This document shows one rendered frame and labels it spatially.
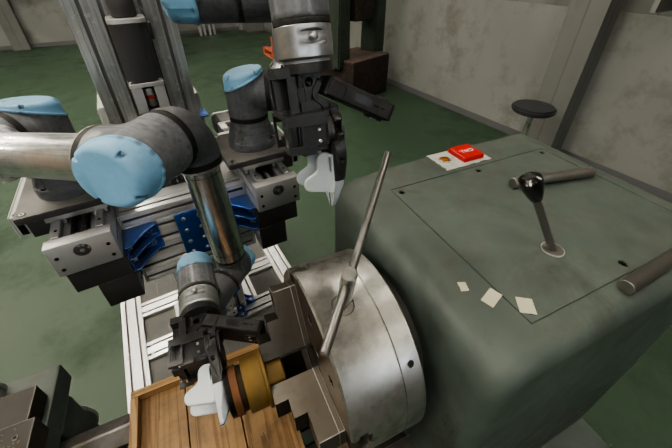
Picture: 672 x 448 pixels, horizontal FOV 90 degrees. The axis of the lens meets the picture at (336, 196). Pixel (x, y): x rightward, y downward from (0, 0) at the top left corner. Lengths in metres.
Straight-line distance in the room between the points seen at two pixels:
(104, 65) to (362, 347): 0.97
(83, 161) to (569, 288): 0.74
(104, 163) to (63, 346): 1.85
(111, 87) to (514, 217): 1.07
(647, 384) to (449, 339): 1.87
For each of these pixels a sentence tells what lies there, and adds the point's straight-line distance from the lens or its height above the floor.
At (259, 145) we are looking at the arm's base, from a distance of 1.06.
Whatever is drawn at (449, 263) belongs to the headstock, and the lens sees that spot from 0.57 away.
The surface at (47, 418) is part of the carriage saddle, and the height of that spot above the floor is 0.92.
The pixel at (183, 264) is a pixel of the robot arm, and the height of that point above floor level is 1.12.
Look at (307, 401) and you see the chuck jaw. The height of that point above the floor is 1.10.
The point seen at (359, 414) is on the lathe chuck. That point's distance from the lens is 0.53.
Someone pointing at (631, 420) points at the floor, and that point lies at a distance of 2.18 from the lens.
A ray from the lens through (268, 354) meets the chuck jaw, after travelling 0.61.
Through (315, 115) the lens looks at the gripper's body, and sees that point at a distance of 0.45.
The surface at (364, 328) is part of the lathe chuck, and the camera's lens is 0.51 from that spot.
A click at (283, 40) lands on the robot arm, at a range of 0.46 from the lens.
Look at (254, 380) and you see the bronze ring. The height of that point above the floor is 1.12.
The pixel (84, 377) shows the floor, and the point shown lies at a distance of 2.20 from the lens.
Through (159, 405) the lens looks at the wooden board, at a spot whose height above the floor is 0.89.
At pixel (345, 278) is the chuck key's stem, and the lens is 0.44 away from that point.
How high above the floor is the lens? 1.65
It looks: 35 degrees down
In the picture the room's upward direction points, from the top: straight up
